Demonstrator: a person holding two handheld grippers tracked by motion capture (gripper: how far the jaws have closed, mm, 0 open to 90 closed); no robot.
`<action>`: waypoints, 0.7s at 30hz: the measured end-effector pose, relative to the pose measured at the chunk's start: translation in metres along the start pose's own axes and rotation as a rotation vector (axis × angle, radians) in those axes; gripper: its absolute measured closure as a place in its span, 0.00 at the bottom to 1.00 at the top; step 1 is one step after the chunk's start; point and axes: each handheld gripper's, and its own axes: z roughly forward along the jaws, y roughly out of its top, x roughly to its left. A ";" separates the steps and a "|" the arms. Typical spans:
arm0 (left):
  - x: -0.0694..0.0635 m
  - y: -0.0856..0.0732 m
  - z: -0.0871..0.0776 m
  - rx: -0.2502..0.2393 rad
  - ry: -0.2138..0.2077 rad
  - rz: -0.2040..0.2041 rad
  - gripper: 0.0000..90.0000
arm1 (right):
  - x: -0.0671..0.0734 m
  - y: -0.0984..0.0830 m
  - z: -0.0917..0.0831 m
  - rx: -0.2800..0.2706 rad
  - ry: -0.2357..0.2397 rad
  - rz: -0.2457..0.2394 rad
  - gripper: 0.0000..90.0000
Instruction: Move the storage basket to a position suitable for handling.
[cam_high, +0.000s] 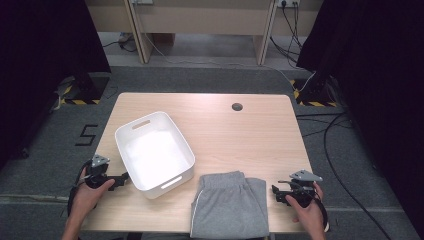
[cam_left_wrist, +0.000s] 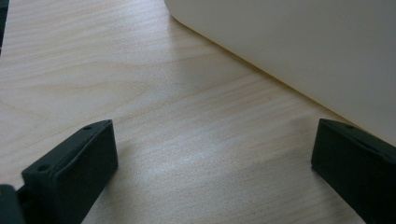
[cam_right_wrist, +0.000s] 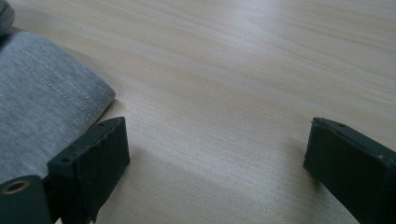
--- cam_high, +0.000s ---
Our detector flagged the white plastic storage bin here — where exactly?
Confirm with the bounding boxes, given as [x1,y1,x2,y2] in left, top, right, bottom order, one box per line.
[114,110,196,200]

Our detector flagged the right hand-held gripper black cable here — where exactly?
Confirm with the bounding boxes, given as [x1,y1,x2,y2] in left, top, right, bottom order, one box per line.
[311,190,332,234]

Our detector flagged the person's left hand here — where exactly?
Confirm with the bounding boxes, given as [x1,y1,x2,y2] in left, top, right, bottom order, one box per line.
[70,167,116,222]

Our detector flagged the white wall socket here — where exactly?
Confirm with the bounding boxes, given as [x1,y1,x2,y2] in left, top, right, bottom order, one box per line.
[277,0,302,9]

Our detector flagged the left hand-held gripper black cable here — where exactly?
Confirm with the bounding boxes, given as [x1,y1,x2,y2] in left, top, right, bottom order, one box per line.
[67,159,94,218]

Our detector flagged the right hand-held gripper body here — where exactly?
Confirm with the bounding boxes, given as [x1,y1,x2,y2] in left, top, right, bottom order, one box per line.
[287,169,324,210]

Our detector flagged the person's right hand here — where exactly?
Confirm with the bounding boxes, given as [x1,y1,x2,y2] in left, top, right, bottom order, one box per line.
[285,181,327,232]

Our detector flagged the hand-held gripper black cable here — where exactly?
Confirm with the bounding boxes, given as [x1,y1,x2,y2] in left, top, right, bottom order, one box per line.
[311,190,332,234]
[67,159,94,218]

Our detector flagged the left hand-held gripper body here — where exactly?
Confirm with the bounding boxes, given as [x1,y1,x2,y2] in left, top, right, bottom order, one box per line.
[84,153,112,190]

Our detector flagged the stand base with hazard stripes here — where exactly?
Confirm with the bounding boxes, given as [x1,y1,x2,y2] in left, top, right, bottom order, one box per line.
[289,77,338,108]
[53,73,112,106]

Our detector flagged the grey pants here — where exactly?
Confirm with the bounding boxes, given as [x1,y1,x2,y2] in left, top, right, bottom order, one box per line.
[189,170,270,240]

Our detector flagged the black plugged cable bundle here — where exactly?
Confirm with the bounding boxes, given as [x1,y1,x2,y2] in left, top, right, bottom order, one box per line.
[269,2,318,70]

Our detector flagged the black floor cable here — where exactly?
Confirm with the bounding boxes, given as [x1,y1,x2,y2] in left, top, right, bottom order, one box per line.
[295,111,394,240]

